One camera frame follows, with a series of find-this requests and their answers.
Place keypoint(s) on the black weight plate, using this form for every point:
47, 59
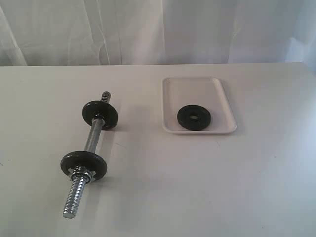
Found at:
194, 117
91, 161
100, 110

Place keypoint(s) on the chrome threaded dumbbell bar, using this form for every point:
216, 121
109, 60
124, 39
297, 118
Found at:
75, 194

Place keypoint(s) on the white rectangular plastic tray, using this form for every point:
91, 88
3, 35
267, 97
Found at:
206, 92

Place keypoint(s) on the chrome star collar nut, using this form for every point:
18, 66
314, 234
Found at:
82, 171

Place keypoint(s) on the white backdrop curtain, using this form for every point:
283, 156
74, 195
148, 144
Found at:
127, 32

